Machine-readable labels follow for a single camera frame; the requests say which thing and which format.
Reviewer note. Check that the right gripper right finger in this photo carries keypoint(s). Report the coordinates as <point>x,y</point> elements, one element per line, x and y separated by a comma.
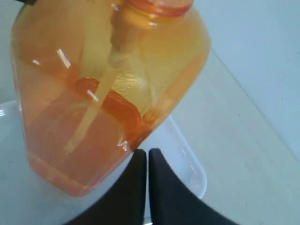
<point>171,202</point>

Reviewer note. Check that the orange dish soap bottle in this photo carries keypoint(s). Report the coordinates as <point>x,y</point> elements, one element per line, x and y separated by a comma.
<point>94,78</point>

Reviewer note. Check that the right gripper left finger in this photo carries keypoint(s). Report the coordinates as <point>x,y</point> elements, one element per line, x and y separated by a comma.
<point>124,202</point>

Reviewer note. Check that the white rectangular plastic tray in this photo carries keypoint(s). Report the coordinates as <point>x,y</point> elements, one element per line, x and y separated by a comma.
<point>27,199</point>

